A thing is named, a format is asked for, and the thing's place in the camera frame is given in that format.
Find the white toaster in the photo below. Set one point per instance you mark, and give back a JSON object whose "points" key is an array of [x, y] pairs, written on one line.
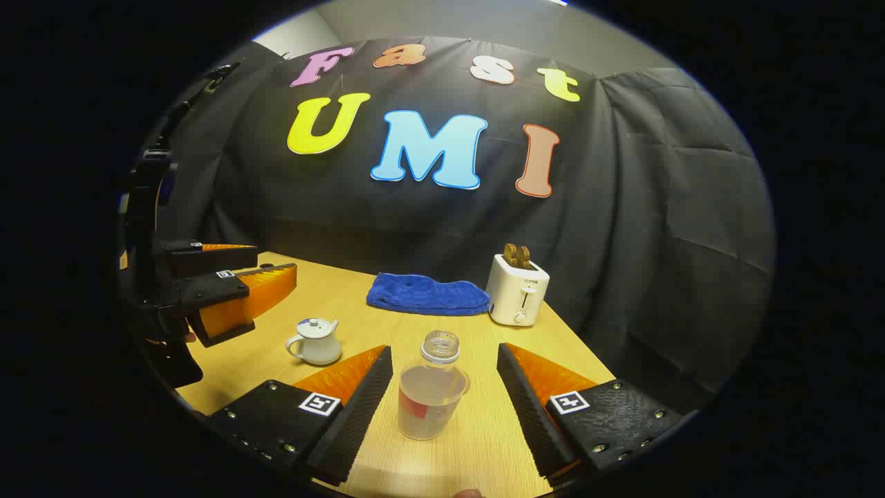
{"points": [[515, 294]]}

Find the white teacup lid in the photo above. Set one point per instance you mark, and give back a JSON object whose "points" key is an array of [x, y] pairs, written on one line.
{"points": [[314, 327]]}

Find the brown bread slice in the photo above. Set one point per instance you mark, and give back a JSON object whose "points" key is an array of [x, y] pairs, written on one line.
{"points": [[524, 258], [510, 254]]}

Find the blue towel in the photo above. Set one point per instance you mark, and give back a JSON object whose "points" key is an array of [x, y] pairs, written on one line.
{"points": [[422, 294]]}

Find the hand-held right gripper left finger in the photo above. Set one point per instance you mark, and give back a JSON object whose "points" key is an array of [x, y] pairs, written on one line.
{"points": [[359, 415]]}

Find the clear plastic water bottle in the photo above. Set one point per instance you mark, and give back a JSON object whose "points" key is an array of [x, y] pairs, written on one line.
{"points": [[429, 401]]}

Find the white ceramic teacup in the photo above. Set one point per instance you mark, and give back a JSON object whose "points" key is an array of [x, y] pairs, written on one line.
{"points": [[318, 349]]}

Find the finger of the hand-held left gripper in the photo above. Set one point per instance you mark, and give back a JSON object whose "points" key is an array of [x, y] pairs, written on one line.
{"points": [[207, 290], [207, 259]]}

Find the black backdrop cloth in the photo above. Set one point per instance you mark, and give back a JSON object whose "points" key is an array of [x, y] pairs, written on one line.
{"points": [[622, 207]]}

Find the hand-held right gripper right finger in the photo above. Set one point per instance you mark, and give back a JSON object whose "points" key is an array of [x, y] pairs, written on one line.
{"points": [[529, 408]]}

